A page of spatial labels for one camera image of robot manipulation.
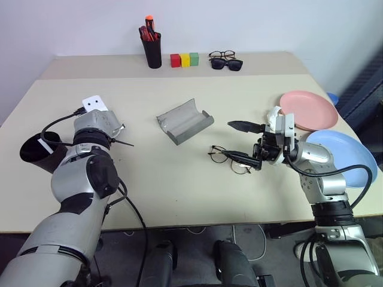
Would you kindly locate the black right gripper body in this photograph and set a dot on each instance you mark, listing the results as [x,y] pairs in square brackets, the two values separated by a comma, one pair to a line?
[269,148]

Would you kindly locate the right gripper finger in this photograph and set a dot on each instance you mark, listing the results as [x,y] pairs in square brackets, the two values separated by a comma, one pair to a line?
[245,126]
[245,158]

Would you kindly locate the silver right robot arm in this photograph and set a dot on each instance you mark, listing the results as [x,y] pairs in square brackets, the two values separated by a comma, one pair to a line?
[332,185]

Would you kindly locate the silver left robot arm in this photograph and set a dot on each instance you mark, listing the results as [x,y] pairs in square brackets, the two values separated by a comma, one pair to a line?
[71,179]

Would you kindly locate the grey open glasses case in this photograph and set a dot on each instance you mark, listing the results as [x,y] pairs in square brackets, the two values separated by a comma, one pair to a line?
[185,125]

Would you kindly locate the black tool holder cup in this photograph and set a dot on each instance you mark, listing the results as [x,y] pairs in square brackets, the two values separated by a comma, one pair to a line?
[153,53]

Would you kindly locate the pink plate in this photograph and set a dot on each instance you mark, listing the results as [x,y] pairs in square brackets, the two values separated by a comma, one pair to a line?
[311,109]

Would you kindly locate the black sunglasses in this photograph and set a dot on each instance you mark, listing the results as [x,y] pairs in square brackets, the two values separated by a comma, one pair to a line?
[226,64]

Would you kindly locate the blue round container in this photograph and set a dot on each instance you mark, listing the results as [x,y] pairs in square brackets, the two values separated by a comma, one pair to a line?
[333,98]

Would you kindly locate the light blue plate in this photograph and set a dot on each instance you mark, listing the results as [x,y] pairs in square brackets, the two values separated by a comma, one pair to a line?
[350,158]

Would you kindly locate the green block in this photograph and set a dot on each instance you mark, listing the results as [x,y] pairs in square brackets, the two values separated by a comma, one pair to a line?
[194,59]

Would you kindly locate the yellow block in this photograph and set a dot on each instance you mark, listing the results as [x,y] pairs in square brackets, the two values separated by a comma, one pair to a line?
[185,60]

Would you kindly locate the red block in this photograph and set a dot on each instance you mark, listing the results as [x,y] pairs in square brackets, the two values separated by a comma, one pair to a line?
[175,60]

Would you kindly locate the dark rounded shape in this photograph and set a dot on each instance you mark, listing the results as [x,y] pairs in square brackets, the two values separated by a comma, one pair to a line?
[158,266]
[233,266]

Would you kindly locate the black zip tie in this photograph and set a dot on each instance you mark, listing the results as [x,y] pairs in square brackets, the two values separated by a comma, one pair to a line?
[122,142]

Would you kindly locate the thin metal frame glasses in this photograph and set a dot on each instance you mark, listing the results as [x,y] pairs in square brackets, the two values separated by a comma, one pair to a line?
[220,157]

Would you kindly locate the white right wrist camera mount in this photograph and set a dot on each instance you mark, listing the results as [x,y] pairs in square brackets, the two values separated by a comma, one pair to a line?
[284,125]

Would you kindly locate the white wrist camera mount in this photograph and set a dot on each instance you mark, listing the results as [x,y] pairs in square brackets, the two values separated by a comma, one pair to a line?
[284,125]
[95,103]

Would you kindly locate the brown frame glasses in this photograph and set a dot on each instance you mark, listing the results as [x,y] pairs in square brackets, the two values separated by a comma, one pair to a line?
[222,54]

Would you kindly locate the black under-table bracket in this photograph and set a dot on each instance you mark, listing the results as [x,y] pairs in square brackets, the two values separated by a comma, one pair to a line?
[287,230]

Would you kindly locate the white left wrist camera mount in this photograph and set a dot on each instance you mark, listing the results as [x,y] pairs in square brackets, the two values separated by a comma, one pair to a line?
[95,103]

